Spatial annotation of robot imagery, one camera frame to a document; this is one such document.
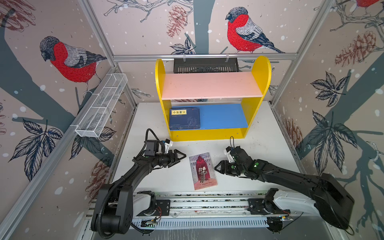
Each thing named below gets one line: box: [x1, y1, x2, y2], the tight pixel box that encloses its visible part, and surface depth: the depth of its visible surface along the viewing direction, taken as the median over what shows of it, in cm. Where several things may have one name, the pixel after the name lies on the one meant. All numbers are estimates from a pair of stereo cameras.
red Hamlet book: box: [189, 152, 218, 191], surface depth 87 cm
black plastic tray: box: [173, 58, 239, 73], surface depth 97 cm
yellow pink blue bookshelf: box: [155, 56, 272, 142], surface depth 78 cm
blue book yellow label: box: [169, 107, 201, 130], surface depth 90 cm
